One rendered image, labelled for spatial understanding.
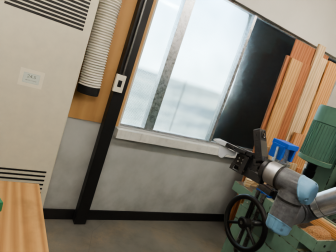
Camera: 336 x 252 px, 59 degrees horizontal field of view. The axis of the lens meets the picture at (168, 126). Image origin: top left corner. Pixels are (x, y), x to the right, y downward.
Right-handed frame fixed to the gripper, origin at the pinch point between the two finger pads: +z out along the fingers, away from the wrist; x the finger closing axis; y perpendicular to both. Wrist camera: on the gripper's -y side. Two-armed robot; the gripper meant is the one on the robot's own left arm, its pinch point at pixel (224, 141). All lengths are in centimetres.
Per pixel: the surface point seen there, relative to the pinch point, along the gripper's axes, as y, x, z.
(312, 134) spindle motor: -20, 70, 0
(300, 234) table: 28, 65, -18
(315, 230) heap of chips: 22, 66, -23
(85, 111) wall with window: 28, 18, 137
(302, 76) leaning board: -85, 205, 90
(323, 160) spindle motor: -10, 73, -9
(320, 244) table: 27, 66, -27
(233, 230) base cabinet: 50, 75, 19
